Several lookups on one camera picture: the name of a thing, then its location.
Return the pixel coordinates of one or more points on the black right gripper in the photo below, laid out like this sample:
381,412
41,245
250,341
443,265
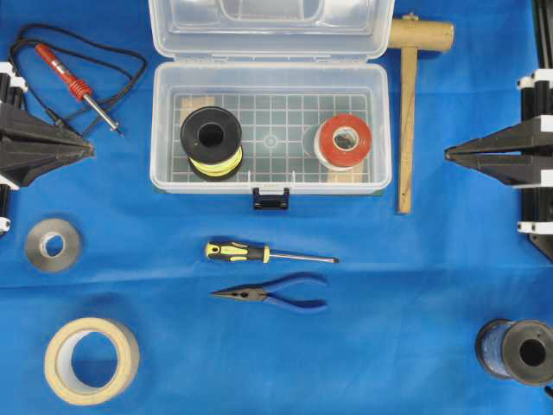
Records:
532,171

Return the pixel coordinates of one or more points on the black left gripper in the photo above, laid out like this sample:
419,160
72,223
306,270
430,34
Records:
20,169

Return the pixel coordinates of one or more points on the clear plastic tool box lid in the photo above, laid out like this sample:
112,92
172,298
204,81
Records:
271,30

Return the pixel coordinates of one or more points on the clear plastic tool box base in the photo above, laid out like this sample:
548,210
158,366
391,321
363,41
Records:
280,106

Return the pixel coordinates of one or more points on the black tool box latch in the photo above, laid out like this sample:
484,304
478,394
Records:
272,200

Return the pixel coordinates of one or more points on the grey tape roll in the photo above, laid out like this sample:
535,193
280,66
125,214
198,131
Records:
53,245

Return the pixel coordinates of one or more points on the wooden mallet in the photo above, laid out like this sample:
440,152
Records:
410,35

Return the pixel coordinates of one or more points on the red tape roll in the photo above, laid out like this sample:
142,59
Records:
342,142

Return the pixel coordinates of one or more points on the blue table cloth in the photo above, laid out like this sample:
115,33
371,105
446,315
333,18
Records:
388,330

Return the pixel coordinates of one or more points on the beige masking tape roll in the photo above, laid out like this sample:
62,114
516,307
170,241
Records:
91,360

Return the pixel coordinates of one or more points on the yellow black screwdriver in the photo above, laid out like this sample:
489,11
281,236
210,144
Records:
231,251

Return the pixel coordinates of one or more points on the red handled soldering iron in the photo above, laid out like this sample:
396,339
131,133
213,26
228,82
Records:
77,87

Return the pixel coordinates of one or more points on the yellow wire black spool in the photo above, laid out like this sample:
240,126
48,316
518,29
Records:
211,137

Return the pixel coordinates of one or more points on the blue wire black spool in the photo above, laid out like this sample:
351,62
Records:
516,350

